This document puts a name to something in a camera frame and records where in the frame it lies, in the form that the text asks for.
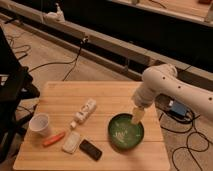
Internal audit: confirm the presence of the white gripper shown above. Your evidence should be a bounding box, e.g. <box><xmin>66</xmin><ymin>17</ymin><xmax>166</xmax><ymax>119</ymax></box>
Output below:
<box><xmin>131</xmin><ymin>83</ymin><xmax>157</xmax><ymax>124</ymax></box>

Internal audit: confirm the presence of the green ceramic bowl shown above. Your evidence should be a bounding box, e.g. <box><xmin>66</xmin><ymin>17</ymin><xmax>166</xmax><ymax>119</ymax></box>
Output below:
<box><xmin>108</xmin><ymin>113</ymin><xmax>144</xmax><ymax>150</ymax></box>

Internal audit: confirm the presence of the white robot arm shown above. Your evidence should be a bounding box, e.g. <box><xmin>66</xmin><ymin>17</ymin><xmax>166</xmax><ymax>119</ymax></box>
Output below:
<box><xmin>132</xmin><ymin>64</ymin><xmax>213</xmax><ymax>121</ymax></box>

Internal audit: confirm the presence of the blue box on floor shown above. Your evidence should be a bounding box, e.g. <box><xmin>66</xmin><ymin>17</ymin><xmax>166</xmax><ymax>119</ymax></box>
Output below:
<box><xmin>169</xmin><ymin>101</ymin><xmax>188</xmax><ymax>117</ymax></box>

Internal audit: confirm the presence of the white squeeze bottle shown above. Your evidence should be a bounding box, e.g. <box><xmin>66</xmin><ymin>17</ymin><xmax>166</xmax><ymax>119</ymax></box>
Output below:
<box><xmin>70</xmin><ymin>99</ymin><xmax>97</xmax><ymax>129</ymax></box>

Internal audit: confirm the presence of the black smartphone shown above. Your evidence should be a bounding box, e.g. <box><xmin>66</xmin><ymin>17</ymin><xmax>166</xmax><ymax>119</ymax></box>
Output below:
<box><xmin>79</xmin><ymin>140</ymin><xmax>102</xmax><ymax>161</ymax></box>

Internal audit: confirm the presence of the orange marker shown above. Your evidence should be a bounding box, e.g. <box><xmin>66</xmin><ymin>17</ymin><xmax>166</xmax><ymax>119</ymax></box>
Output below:
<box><xmin>42</xmin><ymin>132</ymin><xmax>66</xmax><ymax>147</ymax></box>

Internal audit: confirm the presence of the white paper cup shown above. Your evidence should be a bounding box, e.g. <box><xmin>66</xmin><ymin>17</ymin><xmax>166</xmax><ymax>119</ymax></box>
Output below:
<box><xmin>29</xmin><ymin>113</ymin><xmax>51</xmax><ymax>137</ymax></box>

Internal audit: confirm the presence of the white object on ledge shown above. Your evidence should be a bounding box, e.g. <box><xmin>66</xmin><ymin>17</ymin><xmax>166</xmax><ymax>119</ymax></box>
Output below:
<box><xmin>45</xmin><ymin>4</ymin><xmax>65</xmax><ymax>22</ymax></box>

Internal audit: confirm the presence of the black chair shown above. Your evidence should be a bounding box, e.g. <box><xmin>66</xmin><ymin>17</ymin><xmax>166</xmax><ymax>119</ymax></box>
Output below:
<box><xmin>0</xmin><ymin>27</ymin><xmax>40</xmax><ymax>163</ymax></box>

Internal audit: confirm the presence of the black floor cable left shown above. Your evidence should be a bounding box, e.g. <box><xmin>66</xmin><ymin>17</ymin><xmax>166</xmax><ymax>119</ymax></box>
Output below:
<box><xmin>3</xmin><ymin>34</ymin><xmax>88</xmax><ymax>82</ymax></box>

